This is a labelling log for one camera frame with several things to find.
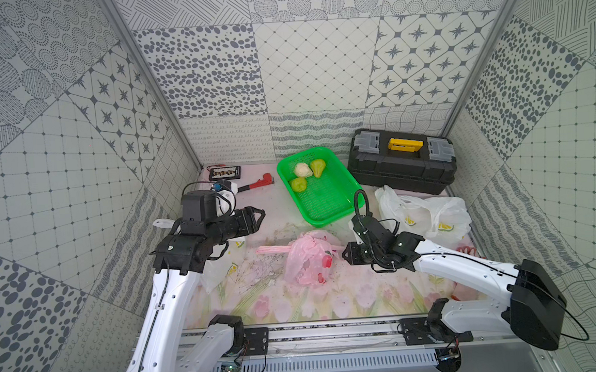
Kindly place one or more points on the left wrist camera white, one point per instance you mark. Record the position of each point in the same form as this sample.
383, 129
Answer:
226, 202

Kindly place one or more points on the red pipe wrench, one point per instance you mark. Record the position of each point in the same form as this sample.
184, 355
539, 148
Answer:
266, 180

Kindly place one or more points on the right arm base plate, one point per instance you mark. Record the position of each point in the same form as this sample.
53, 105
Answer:
420, 331

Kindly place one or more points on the green plastic basket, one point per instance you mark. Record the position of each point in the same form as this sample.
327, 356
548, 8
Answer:
326, 199

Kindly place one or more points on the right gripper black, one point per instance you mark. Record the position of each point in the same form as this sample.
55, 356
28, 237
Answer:
352, 258

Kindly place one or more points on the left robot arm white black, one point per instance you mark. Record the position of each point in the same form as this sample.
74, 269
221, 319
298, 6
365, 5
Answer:
158, 344

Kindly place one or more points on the pink plastic bag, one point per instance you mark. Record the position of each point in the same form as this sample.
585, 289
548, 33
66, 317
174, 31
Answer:
309, 260

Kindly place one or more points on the lemon print plastic bag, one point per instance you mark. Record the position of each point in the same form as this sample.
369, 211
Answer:
221, 262

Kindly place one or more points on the black screw bit case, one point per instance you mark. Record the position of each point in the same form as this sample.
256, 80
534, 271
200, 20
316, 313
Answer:
231, 173

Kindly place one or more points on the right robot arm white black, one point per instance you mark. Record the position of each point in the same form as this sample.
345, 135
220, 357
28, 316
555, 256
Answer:
520, 299

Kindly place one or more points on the aluminium front rail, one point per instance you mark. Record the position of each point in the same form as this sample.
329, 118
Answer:
336, 336

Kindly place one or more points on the black toolbox yellow handle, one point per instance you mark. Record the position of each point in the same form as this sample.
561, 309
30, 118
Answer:
402, 161

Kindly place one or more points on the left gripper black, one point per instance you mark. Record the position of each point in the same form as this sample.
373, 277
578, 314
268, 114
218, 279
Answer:
243, 223

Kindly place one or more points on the red white work glove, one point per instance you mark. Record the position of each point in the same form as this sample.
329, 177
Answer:
469, 250

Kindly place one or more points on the green pear top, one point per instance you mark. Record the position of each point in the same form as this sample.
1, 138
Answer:
317, 167

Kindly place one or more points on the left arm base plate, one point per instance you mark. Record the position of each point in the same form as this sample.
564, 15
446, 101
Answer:
252, 341

